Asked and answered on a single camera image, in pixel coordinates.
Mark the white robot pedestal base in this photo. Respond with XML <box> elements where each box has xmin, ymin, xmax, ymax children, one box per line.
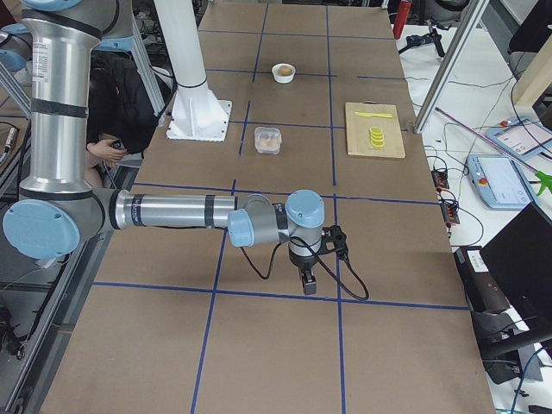
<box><xmin>154</xmin><ymin>0</ymin><xmax>232</xmax><ymax>142</ymax></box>

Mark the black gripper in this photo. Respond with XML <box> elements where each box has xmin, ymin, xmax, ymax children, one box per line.
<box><xmin>288</xmin><ymin>245</ymin><xmax>318</xmax><ymax>295</ymax></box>

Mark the clear plastic egg box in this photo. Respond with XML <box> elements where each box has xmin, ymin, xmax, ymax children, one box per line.
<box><xmin>254</xmin><ymin>126</ymin><xmax>282</xmax><ymax>154</ymax></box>

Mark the teach pendant far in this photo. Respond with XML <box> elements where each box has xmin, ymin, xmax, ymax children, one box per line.
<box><xmin>485</xmin><ymin>116</ymin><xmax>551</xmax><ymax>161</ymax></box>

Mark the seated person in black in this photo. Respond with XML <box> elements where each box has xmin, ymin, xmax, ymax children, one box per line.
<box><xmin>85</xmin><ymin>51</ymin><xmax>158</xmax><ymax>188</ymax></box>

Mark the white round bowl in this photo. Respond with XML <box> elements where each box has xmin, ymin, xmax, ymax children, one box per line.
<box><xmin>272</xmin><ymin>63</ymin><xmax>296</xmax><ymax>84</ymax></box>

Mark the aluminium frame post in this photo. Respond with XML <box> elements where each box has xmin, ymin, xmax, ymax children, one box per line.
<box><xmin>413</xmin><ymin>0</ymin><xmax>489</xmax><ymax>134</ymax></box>

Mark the yellow plastic knife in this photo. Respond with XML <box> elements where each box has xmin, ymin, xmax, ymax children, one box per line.
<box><xmin>354</xmin><ymin>111</ymin><xmax>393</xmax><ymax>119</ymax></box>

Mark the black computer box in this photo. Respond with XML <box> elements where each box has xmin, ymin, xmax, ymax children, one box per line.
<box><xmin>454</xmin><ymin>203</ymin><xmax>551</xmax><ymax>384</ymax></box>

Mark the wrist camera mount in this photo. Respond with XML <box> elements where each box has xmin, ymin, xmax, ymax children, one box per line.
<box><xmin>318</xmin><ymin>225</ymin><xmax>348</xmax><ymax>261</ymax></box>

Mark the teach pendant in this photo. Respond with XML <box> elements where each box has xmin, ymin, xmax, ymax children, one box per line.
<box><xmin>467</xmin><ymin>154</ymin><xmax>536</xmax><ymax>210</ymax></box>
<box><xmin>485</xmin><ymin>116</ymin><xmax>551</xmax><ymax>161</ymax></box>

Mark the teach pendant near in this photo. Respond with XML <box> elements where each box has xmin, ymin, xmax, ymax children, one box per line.
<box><xmin>467</xmin><ymin>154</ymin><xmax>536</xmax><ymax>210</ymax></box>

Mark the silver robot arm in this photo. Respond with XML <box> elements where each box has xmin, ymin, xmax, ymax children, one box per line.
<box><xmin>3</xmin><ymin>1</ymin><xmax>324</xmax><ymax>295</ymax></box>

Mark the wooden cutting board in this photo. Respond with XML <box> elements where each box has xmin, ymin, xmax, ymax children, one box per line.
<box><xmin>345</xmin><ymin>102</ymin><xmax>405</xmax><ymax>159</ymax></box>

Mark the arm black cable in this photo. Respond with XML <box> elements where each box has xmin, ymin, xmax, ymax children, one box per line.
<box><xmin>239</xmin><ymin>241</ymin><xmax>370</xmax><ymax>301</ymax></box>

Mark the long reacher grabber tool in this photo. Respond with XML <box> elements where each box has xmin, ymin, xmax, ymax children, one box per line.
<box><xmin>435</xmin><ymin>107</ymin><xmax>552</xmax><ymax>196</ymax></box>

